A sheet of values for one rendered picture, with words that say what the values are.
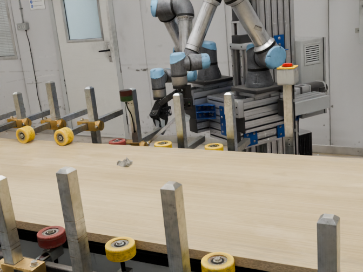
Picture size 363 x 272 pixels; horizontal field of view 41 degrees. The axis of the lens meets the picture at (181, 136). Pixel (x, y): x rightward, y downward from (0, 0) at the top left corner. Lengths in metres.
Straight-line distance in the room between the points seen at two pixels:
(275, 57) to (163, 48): 2.96
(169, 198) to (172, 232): 0.08
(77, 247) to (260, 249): 0.45
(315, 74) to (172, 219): 2.13
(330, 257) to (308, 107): 1.77
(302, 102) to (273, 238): 1.42
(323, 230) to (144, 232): 0.60
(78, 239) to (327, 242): 0.59
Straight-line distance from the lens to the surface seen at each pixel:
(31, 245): 1.69
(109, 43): 5.71
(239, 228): 1.34
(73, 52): 6.09
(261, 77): 2.58
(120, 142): 2.27
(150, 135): 2.53
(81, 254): 1.23
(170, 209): 1.01
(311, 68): 3.00
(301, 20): 4.64
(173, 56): 2.26
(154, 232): 1.36
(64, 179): 1.16
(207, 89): 2.97
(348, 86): 4.61
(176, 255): 1.06
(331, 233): 0.91
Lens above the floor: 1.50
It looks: 15 degrees down
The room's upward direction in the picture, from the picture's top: 6 degrees counter-clockwise
